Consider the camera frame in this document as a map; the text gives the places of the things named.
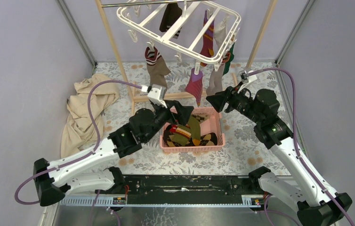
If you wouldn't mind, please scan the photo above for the beige green argyle sock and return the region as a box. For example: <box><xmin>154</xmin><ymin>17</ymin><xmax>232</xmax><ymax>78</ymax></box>
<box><xmin>193</xmin><ymin>114</ymin><xmax>210</xmax><ymax>124</ymax></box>

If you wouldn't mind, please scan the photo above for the black red yellow argyle sock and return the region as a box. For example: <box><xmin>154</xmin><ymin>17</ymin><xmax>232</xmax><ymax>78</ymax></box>
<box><xmin>166</xmin><ymin>124</ymin><xmax>178</xmax><ymax>134</ymax></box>

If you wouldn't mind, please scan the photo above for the taupe sock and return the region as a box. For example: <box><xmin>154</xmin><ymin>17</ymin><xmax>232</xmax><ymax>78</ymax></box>
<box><xmin>145</xmin><ymin>47</ymin><xmax>171</xmax><ymax>89</ymax></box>

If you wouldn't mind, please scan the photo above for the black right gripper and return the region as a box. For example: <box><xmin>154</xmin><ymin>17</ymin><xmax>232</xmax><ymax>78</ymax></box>
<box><xmin>206</xmin><ymin>81</ymin><xmax>263</xmax><ymax>124</ymax></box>

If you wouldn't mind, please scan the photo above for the wooden drying rack frame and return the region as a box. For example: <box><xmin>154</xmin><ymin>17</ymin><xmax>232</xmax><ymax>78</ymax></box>
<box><xmin>95</xmin><ymin>0</ymin><xmax>280</xmax><ymax>115</ymax></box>

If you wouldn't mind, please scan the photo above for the metal hanging rod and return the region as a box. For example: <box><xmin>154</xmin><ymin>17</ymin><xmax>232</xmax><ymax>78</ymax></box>
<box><xmin>101</xmin><ymin>0</ymin><xmax>184</xmax><ymax>8</ymax></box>

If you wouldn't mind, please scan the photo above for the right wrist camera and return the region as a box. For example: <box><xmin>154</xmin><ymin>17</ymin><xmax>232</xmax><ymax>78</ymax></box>
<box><xmin>238</xmin><ymin>69</ymin><xmax>258</xmax><ymax>93</ymax></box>

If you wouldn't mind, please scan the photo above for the olive orange striped sock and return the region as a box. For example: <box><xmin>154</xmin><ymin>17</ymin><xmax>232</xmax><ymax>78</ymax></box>
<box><xmin>169</xmin><ymin>115</ymin><xmax>201</xmax><ymax>146</ymax></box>

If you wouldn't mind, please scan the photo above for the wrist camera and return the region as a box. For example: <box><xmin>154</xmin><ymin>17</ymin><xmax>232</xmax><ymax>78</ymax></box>
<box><xmin>238</xmin><ymin>69</ymin><xmax>258</xmax><ymax>93</ymax></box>
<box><xmin>141</xmin><ymin>84</ymin><xmax>167</xmax><ymax>108</ymax></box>

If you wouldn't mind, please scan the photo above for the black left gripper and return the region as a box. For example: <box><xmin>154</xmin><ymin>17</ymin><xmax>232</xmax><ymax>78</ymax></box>
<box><xmin>143</xmin><ymin>100</ymin><xmax>193</xmax><ymax>144</ymax></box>

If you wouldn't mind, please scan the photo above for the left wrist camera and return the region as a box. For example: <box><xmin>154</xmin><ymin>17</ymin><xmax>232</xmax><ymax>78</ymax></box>
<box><xmin>141</xmin><ymin>84</ymin><xmax>167</xmax><ymax>108</ymax></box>

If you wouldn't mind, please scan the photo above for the pink plastic basket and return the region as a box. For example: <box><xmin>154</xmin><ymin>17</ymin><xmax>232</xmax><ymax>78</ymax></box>
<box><xmin>159</xmin><ymin>107</ymin><xmax>226</xmax><ymax>153</ymax></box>

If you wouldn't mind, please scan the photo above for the purple striped sock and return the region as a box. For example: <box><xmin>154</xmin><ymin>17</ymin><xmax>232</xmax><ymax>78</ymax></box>
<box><xmin>200</xmin><ymin>21</ymin><xmax>214</xmax><ymax>57</ymax></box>

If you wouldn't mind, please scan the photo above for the purple cable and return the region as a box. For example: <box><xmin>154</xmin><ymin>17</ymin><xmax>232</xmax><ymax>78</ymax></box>
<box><xmin>249</xmin><ymin>68</ymin><xmax>355</xmax><ymax>226</ymax></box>
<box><xmin>14</xmin><ymin>80</ymin><xmax>144</xmax><ymax>206</ymax></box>

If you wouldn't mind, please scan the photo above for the beige cloth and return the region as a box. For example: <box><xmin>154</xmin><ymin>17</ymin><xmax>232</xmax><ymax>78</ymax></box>
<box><xmin>60</xmin><ymin>73</ymin><xmax>120</xmax><ymax>158</ymax></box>

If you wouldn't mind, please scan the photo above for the magenta purple-cuff sock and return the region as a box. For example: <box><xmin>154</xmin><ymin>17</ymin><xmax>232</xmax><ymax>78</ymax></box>
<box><xmin>185</xmin><ymin>68</ymin><xmax>203</xmax><ymax>106</ymax></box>

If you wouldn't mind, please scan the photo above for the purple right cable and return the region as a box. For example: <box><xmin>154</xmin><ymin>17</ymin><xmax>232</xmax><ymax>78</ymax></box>
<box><xmin>249</xmin><ymin>68</ymin><xmax>355</xmax><ymax>226</ymax></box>

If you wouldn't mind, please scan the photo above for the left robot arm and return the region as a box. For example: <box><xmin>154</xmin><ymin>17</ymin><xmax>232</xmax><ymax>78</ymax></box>
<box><xmin>34</xmin><ymin>100</ymin><xmax>194</xmax><ymax>207</ymax></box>

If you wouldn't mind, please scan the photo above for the dark brown tan argyle sock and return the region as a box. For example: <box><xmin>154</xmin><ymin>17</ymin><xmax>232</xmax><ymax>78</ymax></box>
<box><xmin>162</xmin><ymin>129</ymin><xmax>218</xmax><ymax>147</ymax></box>

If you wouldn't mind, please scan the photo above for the white clip hanger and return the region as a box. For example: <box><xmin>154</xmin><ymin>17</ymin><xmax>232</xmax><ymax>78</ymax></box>
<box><xmin>116</xmin><ymin>0</ymin><xmax>242</xmax><ymax>72</ymax></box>

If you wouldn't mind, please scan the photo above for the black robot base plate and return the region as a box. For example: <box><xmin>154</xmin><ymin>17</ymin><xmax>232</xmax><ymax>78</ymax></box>
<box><xmin>96</xmin><ymin>166</ymin><xmax>280</xmax><ymax>207</ymax></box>

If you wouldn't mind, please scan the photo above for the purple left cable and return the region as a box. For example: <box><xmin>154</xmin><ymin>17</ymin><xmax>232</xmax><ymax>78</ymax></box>
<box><xmin>14</xmin><ymin>80</ymin><xmax>144</xmax><ymax>206</ymax></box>

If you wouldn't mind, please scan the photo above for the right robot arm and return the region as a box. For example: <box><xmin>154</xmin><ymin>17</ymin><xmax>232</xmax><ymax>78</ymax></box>
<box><xmin>206</xmin><ymin>86</ymin><xmax>353</xmax><ymax>226</ymax></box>

